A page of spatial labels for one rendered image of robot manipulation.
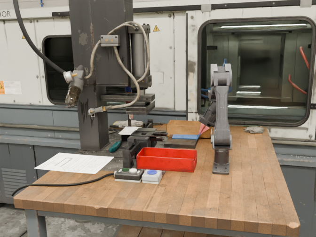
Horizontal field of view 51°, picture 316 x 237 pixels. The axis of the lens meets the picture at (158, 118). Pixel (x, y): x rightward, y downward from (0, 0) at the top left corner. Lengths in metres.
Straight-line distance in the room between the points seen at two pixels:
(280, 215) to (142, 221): 0.45
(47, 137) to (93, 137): 1.05
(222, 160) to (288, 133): 0.81
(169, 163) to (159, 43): 1.03
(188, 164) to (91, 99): 0.59
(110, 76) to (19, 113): 1.35
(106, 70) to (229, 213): 0.88
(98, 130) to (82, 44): 0.42
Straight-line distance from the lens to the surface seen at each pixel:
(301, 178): 2.31
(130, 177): 1.32
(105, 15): 1.59
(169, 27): 2.20
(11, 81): 2.82
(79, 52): 1.64
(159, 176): 1.30
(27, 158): 2.89
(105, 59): 1.59
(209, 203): 1.17
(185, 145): 1.69
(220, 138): 1.44
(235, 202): 1.19
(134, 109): 1.54
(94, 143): 1.70
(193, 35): 2.12
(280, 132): 2.17
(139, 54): 1.56
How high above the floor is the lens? 1.45
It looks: 14 degrees down
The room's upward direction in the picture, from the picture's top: 1 degrees counter-clockwise
